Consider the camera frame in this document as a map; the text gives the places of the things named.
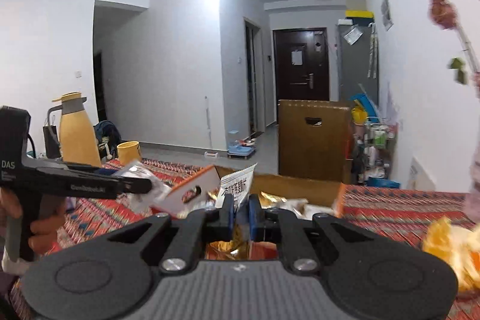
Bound person's left hand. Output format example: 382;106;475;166
1;183;75;272

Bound brown cardboard carton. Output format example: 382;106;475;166
278;100;351;182

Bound small yellow cup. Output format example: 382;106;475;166
117;141;143;166

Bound yellow thermos jug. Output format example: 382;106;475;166
46;92;101;167

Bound yellow box on fridge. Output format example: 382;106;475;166
345;10;374;19

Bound black paper bag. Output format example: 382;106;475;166
42;119;61;159

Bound bowl of orange peels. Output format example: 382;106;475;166
421;217;479;295

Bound storage rack with bottles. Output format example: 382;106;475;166
351;100;400;188

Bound grey refrigerator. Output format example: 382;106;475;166
337;23;379;104

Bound dried pink roses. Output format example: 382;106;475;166
429;0;479;96

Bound dark entrance door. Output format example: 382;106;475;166
272;28;330;101

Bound red silver snack bag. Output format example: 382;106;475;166
112;160;172;213

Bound red cardboard snack box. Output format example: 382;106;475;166
151;166;344;216

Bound pumpkin seed crisp packet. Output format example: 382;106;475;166
215;164;257;210

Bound wall picture frame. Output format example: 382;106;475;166
381;0;393;31

